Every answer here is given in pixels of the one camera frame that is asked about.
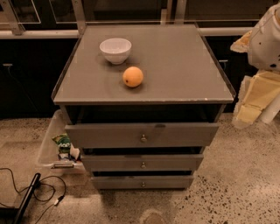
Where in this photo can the grey bottom drawer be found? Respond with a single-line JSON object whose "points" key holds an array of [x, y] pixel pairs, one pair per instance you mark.
{"points": [[143, 182]]}

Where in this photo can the grey drawer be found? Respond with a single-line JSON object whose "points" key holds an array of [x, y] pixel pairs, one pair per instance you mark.
{"points": [[143, 182], [130, 163], [141, 135]]}

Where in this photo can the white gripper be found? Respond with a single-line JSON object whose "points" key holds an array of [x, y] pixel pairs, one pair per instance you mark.
{"points": [[264, 44]]}

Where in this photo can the grey drawer cabinet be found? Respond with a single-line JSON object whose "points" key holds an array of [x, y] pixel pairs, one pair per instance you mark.
{"points": [[182, 83]]}

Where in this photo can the grey middle drawer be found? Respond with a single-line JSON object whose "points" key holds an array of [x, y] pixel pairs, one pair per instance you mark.
{"points": [[130, 163]]}

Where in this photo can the black bar on floor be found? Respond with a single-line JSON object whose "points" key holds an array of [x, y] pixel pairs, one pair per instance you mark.
{"points": [[27, 197]]}

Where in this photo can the white ceramic bowl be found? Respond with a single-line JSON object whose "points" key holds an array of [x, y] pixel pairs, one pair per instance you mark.
{"points": [[115, 50]]}

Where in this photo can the orange fruit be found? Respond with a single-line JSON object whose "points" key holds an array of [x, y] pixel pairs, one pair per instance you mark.
{"points": [[132, 77]]}

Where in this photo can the green snack bag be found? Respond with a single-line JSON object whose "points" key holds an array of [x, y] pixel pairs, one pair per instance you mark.
{"points": [[63, 142]]}

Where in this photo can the grey top drawer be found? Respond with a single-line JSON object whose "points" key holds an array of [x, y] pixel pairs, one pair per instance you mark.
{"points": [[141, 135]]}

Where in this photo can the clear plastic bin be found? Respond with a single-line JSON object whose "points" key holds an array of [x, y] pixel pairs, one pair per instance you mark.
{"points": [[49, 157]]}

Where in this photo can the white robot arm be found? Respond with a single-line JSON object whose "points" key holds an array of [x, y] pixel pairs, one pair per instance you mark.
{"points": [[264, 52]]}

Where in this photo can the metal railing frame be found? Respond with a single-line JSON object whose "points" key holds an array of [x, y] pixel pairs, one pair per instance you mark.
{"points": [[46, 18]]}

